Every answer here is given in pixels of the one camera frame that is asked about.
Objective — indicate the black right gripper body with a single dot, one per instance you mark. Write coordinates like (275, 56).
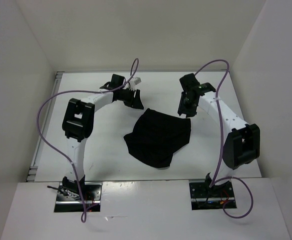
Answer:
(186, 107)

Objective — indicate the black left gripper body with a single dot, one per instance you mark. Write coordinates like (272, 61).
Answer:
(127, 96)

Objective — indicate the black skirt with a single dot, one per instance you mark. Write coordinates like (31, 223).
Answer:
(156, 137)

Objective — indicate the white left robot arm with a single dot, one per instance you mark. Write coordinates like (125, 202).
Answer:
(78, 125)

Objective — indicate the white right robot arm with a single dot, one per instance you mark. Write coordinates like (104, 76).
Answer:
(240, 141)

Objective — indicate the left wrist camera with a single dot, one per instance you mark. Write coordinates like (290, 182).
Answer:
(116, 82)

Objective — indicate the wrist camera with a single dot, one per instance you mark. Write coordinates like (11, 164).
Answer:
(188, 82)
(116, 82)

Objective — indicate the white cable connector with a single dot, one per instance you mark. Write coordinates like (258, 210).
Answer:
(135, 81)

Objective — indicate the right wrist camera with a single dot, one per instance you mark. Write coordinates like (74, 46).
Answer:
(188, 82)

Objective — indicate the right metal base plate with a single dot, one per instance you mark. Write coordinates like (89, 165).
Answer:
(204, 198)

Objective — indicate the metal base plate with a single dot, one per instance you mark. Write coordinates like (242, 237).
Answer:
(68, 202)
(204, 198)

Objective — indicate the aluminium table edge rail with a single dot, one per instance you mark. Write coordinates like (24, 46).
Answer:
(44, 128)

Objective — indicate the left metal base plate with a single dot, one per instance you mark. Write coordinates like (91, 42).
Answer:
(68, 202)

